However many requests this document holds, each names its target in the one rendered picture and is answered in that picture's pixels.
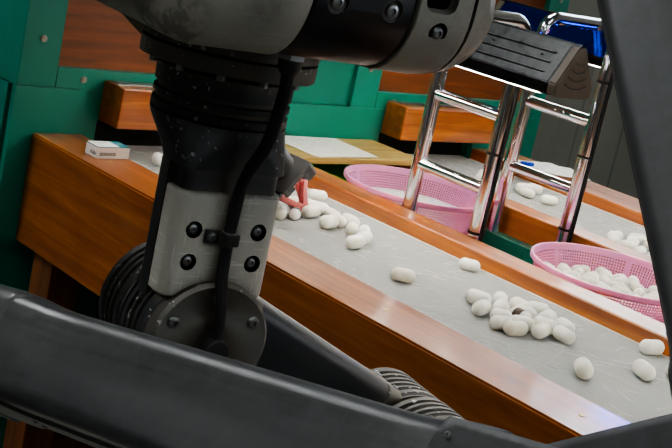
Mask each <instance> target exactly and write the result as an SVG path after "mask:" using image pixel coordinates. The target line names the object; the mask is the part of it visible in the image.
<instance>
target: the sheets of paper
mask: <svg viewBox="0 0 672 448"><path fill-rule="evenodd" d="M285 143H286V144H288V145H290V146H293V147H295V148H297V149H300V150H302V151H304V152H306V153H309V154H311V155H313V156H318V157H370V158H379V157H377V156H374V155H372V154H370V153H368V152H365V151H363V150H361V149H358V148H356V147H354V146H352V145H349V144H347V143H345V142H342V141H340V140H338V139H335V138H323V137H305V136H286V135H285Z"/></svg>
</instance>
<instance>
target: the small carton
mask: <svg viewBox="0 0 672 448"><path fill-rule="evenodd" d="M129 152H130V147H128V146H126V145H124V144H122V143H120V142H116V141H87V143H86V149H85V153H87V154H89V155H91V156H92V157H94V158H96V159H128V158H129Z"/></svg>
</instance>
